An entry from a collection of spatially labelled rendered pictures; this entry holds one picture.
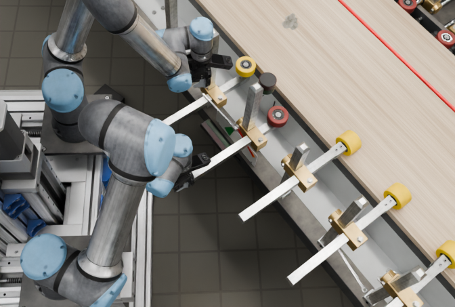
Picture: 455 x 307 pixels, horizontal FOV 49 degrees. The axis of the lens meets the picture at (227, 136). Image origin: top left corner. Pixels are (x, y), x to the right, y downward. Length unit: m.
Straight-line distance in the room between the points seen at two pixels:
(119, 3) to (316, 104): 0.97
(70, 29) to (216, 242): 1.49
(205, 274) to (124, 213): 1.43
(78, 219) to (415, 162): 1.21
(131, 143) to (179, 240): 1.57
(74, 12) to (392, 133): 1.21
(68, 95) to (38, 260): 0.48
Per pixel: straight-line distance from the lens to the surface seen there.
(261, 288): 2.61
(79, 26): 1.50
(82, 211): 1.72
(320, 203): 2.11
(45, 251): 1.37
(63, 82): 1.57
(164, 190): 1.50
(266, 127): 1.93
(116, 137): 1.12
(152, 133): 1.10
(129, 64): 3.13
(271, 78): 1.70
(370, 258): 2.10
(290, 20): 2.17
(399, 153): 1.97
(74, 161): 1.79
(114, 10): 1.28
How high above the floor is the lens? 2.54
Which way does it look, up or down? 63 degrees down
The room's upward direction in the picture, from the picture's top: 9 degrees clockwise
